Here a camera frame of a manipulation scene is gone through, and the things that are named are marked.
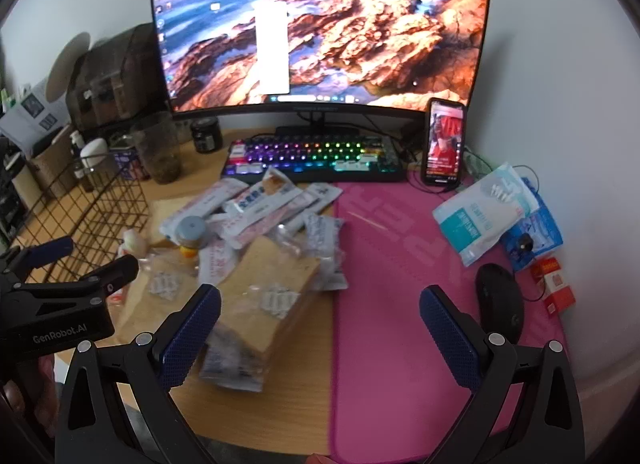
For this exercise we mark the black computer mouse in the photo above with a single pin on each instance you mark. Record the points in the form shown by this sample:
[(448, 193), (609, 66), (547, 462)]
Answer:
[(497, 294)]

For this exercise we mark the white and blue snack packet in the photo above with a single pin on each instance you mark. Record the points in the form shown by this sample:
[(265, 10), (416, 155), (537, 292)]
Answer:
[(255, 204)]

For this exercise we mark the sliced bread pack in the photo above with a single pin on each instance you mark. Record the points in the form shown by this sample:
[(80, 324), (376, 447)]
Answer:
[(270, 279)]

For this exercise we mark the blue plastic packet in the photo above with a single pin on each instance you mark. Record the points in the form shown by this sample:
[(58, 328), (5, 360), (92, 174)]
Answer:
[(545, 229)]

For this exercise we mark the printed paper box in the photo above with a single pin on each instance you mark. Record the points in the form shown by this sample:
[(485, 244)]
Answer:
[(30, 113)]

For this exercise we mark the backlit mechanical keyboard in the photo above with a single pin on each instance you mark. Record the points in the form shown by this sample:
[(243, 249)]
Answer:
[(320, 156)]

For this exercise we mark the white and teal bag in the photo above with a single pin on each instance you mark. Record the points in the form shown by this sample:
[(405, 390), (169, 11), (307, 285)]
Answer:
[(475, 219)]

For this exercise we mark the grey-capped small bottle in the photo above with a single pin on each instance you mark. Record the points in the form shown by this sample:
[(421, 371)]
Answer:
[(190, 231)]

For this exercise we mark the white rounded object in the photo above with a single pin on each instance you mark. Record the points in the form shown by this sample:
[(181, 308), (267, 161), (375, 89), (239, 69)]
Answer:
[(94, 151)]

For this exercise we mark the dark brown box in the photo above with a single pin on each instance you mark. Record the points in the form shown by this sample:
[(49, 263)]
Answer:
[(120, 78)]

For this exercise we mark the glass cup with tea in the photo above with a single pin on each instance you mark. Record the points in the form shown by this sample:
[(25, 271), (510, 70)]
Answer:
[(160, 153)]

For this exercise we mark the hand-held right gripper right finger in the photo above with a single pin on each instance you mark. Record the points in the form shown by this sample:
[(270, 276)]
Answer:
[(450, 339)]

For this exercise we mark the black smartphone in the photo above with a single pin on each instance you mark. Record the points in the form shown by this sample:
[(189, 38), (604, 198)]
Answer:
[(445, 143)]

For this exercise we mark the curved computer monitor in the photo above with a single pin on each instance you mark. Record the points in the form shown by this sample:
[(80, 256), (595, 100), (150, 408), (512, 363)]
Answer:
[(350, 33)]

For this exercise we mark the person's left hand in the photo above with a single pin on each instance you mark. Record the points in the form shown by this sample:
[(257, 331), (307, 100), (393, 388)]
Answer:
[(30, 379)]

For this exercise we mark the black jar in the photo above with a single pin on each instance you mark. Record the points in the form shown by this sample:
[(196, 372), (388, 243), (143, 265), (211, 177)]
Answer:
[(206, 136)]

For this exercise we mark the orange small box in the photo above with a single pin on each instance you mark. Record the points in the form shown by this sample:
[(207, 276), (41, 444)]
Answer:
[(557, 289)]

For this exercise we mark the pink desk mat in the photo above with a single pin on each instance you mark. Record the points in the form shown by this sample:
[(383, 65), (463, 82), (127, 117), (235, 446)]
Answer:
[(390, 269)]

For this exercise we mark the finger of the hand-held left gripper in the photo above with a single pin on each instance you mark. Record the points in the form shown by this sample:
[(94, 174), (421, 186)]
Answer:
[(115, 274), (50, 250)]

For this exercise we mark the blue drink carton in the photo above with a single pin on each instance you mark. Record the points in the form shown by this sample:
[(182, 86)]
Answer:
[(127, 163)]

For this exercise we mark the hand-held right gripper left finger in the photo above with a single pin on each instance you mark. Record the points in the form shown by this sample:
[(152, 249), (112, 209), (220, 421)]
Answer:
[(192, 334)]

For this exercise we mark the thin wooden stick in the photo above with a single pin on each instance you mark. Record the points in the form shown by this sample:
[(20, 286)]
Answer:
[(369, 220)]

